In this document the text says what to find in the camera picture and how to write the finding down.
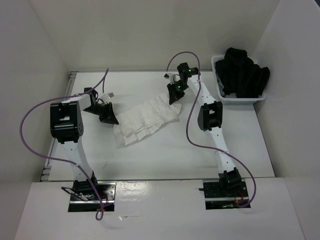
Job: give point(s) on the white pleated skirt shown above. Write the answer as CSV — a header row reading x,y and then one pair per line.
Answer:
x,y
145,119

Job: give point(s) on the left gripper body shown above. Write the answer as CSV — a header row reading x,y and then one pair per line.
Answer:
x,y
101,110

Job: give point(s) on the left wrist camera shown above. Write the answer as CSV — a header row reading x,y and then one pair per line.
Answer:
x,y
106,97

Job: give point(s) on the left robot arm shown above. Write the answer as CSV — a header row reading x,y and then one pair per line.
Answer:
x,y
67,127

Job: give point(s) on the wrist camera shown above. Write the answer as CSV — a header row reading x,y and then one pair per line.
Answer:
x,y
171,77
106,97

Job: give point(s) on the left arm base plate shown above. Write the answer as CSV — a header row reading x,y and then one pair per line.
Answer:
x,y
89,202

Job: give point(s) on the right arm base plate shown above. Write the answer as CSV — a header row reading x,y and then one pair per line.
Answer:
x,y
217,199

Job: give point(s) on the white plastic basket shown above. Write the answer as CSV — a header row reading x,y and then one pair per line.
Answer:
x,y
231,99

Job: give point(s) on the black skirt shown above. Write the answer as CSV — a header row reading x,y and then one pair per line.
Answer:
x,y
239,75

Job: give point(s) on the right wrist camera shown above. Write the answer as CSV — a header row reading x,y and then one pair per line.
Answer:
x,y
171,77

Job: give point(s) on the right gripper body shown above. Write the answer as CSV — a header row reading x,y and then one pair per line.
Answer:
x,y
180,87

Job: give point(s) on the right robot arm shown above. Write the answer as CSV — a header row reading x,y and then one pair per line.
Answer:
x,y
209,120

